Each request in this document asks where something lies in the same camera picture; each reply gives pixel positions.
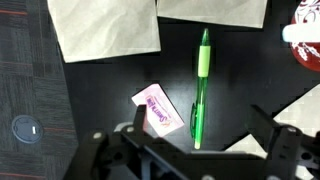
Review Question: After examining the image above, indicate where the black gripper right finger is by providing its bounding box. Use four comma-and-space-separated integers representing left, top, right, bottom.
247, 105, 281, 156

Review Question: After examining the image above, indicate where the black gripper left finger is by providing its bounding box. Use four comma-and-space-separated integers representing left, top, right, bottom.
133, 105, 146, 134

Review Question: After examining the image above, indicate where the green pen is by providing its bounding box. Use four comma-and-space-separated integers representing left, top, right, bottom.
190, 28, 211, 149

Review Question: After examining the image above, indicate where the maroon mug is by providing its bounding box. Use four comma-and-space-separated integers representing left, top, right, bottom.
289, 0, 320, 72

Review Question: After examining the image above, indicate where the pink sweetener packet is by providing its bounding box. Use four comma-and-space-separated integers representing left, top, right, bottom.
132, 83, 184, 137

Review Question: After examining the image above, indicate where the white sticky note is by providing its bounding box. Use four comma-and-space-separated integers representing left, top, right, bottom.
227, 86, 320, 180

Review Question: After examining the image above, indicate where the tan paper napkin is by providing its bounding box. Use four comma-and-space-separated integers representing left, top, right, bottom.
47, 0, 161, 63
157, 0, 268, 28

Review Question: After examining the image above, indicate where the round floor outlet cover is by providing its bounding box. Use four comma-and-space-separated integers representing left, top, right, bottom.
11, 115, 44, 144

